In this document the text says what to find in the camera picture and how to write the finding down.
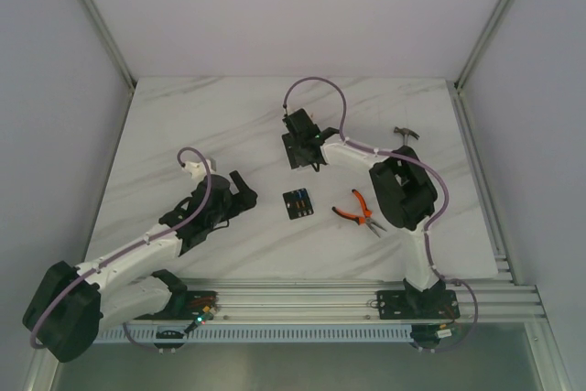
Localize aluminium mounting rail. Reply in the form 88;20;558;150
185;278;547;324

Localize orange handled needle-nose pliers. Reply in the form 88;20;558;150
331;189;386;237

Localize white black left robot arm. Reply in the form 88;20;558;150
22;171;257;363

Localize aluminium corner frame post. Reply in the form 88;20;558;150
79;0;137;92

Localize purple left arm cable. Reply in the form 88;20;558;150
28;147;213;356

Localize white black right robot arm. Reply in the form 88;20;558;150
282;109;446;319

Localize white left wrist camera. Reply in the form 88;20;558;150
182;158;216;182

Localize right aluminium frame post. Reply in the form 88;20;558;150
454;0;515;92

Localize black fuse box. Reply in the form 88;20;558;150
282;188;314;220

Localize white slotted cable duct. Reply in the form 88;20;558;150
95;323;413;344

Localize black handled claw hammer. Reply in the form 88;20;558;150
394;126;420;146

